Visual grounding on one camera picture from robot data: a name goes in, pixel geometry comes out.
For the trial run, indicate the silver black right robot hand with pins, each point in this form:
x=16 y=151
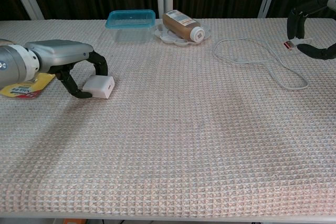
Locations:
x=295 y=24

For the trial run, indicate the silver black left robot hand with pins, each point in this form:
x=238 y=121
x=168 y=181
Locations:
x=60 y=52

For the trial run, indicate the white USB wall charger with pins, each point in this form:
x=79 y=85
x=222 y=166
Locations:
x=101 y=89

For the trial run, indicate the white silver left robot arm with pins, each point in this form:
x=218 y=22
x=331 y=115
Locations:
x=13 y=64

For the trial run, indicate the razor in yellow blister pack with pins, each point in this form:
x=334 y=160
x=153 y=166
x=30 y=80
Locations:
x=23 y=91

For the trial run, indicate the clear container with teal lid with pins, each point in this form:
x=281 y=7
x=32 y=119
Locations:
x=130 y=19

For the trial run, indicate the brown bottle with white cap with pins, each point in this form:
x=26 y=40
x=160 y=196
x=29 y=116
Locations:
x=178 y=26

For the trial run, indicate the beige woven tablecloth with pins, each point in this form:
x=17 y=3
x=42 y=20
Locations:
x=170 y=134

